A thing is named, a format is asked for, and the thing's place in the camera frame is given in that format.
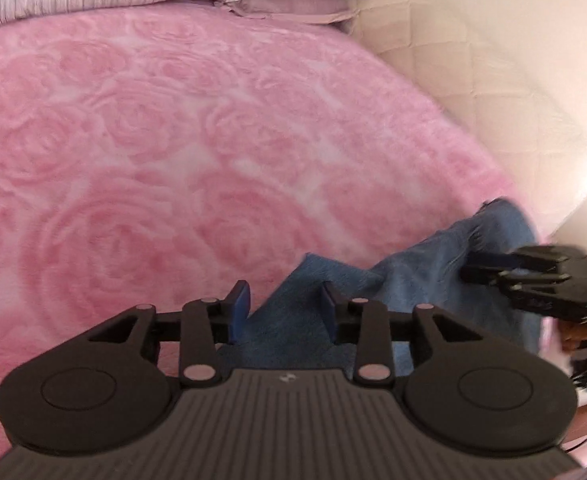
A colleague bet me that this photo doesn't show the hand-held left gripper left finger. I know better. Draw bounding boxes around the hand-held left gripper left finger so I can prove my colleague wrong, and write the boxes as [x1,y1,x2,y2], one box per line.
[87,280,251,386]

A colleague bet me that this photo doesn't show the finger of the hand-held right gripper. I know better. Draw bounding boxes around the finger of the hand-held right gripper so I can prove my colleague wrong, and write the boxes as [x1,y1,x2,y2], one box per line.
[466,247,569,273]
[461,270,571,287]

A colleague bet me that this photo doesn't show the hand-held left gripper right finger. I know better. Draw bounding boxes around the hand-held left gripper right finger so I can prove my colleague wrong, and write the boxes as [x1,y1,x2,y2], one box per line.
[321,281,497,386]

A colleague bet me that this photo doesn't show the blue denim jeans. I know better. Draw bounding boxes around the blue denim jeans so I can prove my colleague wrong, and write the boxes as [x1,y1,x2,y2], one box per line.
[213,199,544,376]

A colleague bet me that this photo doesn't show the pink floral blanket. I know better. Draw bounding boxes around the pink floral blanket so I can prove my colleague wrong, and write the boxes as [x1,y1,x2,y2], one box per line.
[0,2,569,471]

